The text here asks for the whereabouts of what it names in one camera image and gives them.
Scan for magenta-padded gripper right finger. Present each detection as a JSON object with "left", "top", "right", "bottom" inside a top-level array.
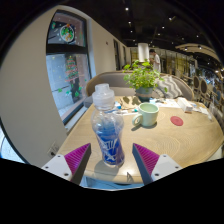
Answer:
[{"left": 132, "top": 143, "right": 183, "bottom": 186}]

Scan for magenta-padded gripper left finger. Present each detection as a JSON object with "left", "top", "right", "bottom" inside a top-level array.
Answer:
[{"left": 41, "top": 143, "right": 92, "bottom": 185}]

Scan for clear bottle with blue label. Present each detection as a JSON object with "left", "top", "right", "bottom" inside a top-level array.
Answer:
[{"left": 90, "top": 83, "right": 126, "bottom": 168}]

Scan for flat round red coaster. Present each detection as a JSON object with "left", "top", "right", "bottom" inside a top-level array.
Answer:
[{"left": 169, "top": 115, "right": 185, "bottom": 127}]

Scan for pale green mug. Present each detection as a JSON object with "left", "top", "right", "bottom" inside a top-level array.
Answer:
[{"left": 131, "top": 102, "right": 160, "bottom": 128}]

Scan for printed paper leaflets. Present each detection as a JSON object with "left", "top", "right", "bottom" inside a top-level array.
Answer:
[{"left": 156, "top": 99, "right": 181, "bottom": 109}]

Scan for white box with orange end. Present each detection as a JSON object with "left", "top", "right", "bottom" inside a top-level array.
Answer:
[{"left": 176, "top": 96, "right": 194, "bottom": 113}]

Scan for grey white chevron pillow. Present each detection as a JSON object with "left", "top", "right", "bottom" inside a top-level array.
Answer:
[{"left": 156, "top": 74, "right": 184, "bottom": 99}]

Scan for dark-framed window with decals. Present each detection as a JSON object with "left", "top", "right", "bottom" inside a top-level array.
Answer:
[{"left": 45, "top": 9, "right": 93, "bottom": 125}]

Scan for group of dining chairs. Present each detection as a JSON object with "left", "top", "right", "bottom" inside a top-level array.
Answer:
[{"left": 191, "top": 74, "right": 224, "bottom": 111}]

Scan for potted green plant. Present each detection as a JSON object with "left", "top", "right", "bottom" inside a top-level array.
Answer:
[{"left": 122, "top": 59, "right": 165, "bottom": 103}]

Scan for curved grey sofa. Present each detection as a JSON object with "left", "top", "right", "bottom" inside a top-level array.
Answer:
[{"left": 85, "top": 70, "right": 195, "bottom": 101}]

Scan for white round column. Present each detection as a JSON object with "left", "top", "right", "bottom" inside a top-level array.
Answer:
[{"left": 137, "top": 42, "right": 150, "bottom": 63}]

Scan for group of ceiling lights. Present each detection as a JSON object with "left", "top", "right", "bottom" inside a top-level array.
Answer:
[{"left": 123, "top": 5, "right": 204, "bottom": 51}]

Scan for white wall socket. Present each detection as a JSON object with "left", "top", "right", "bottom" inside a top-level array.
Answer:
[{"left": 46, "top": 141, "right": 61, "bottom": 158}]

